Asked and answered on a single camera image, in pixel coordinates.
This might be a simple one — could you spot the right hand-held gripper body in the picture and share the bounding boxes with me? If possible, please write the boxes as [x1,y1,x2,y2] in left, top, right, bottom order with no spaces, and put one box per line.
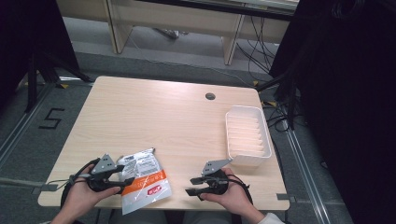
[201,158,233,197]

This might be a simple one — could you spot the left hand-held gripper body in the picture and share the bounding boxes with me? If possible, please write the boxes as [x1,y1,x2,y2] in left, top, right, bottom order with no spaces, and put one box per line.
[87,153,126,193]

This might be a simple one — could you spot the silver orange snack packet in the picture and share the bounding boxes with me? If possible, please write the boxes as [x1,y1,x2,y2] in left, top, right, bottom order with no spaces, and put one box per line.
[116,147,174,217]

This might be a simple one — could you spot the white plastic tray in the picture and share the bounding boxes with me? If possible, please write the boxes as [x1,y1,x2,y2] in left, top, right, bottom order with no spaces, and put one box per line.
[224,105,273,168]

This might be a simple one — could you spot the person's right hand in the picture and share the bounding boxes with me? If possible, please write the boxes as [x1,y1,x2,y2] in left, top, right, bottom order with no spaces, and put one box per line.
[199,167,260,219]

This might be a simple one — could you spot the person's left hand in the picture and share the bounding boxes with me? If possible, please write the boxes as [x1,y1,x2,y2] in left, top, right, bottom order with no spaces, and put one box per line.
[60,163,121,219]

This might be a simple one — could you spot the black metal stand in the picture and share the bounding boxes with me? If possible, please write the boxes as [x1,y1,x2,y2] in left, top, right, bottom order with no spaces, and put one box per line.
[23,50,95,114]
[256,69,302,131]

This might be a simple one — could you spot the grey power strip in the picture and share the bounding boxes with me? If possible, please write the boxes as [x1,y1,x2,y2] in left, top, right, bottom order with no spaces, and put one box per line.
[152,27,190,40]

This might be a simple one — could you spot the black curtain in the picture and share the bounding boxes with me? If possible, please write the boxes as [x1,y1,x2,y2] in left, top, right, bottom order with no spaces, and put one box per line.
[268,0,396,224]
[0,0,80,110]

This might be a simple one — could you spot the beige wooden desk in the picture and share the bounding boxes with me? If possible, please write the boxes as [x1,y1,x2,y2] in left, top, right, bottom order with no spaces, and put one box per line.
[55,0,301,66]

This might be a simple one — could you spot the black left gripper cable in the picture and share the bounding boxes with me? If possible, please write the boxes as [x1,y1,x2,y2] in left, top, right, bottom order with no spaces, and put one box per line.
[60,157,101,208]

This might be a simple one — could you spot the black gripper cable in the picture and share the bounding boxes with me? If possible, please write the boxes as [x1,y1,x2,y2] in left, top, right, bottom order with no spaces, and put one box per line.
[226,174,254,206]
[60,157,101,208]

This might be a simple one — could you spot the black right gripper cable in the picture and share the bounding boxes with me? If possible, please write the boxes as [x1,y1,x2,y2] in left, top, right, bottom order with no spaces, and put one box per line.
[226,174,254,206]

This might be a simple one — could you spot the grey table bracket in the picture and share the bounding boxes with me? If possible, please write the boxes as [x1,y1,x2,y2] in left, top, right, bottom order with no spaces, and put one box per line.
[276,192,297,204]
[31,183,60,196]

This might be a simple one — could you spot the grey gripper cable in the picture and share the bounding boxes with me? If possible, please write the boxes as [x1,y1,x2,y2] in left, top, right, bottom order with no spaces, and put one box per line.
[0,175,75,189]

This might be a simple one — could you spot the metal floor rail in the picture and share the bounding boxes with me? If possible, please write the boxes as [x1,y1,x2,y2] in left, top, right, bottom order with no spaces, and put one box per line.
[279,105,332,224]
[0,83,54,170]

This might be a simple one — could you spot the black floor cables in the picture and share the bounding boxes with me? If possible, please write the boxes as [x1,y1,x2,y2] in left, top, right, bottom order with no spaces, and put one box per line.
[235,15,280,84]

